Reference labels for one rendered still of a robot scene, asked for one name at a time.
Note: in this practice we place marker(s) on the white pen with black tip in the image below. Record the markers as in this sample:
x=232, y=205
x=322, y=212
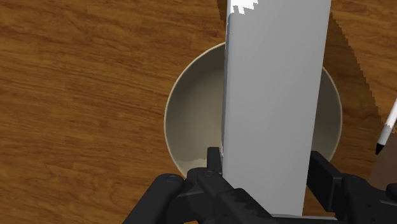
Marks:
x=387, y=128

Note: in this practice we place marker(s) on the beige bowl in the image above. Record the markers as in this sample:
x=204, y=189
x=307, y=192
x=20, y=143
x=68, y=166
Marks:
x=193, y=114

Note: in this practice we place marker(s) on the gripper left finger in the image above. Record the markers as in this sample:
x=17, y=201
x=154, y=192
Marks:
x=198, y=192

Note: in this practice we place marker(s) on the grey box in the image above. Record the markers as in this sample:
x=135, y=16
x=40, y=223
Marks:
x=273, y=108

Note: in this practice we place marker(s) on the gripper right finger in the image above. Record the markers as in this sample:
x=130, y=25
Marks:
x=350, y=192

